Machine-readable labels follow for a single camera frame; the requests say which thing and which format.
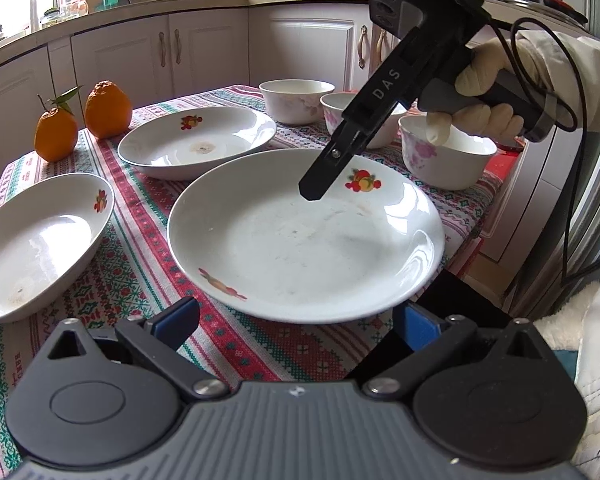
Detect person's white fleece jacket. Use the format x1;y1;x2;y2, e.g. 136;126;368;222
531;265;600;480

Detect grey metal appliance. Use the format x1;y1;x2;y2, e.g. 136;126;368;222
505;130;600;311

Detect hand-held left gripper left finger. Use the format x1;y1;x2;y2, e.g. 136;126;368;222
45;296;233;404

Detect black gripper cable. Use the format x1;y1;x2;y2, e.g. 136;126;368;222
482;12;600;283

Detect white floral bowl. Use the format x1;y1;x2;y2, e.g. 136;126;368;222
320;91;408;150
258;79;335;126
398;114;498;191

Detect white fruit-print plate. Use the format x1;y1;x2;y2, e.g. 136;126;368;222
117;106;278;181
166;148;447;325
0;173;116;324

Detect person's right hand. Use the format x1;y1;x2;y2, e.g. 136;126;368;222
424;40;537;145

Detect red pot lid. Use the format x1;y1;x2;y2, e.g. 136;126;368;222
525;0;589;27

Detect red green patterned tablecloth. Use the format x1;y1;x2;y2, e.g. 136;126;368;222
0;84;501;480

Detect orange with green leaf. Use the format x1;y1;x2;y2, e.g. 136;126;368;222
33;85;84;163

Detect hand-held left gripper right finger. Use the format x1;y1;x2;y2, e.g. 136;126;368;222
362;300;554;402

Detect bumpy orange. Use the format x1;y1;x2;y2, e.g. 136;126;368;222
84;80;133;140

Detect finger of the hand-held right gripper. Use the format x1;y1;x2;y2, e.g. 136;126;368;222
298;117;381;203

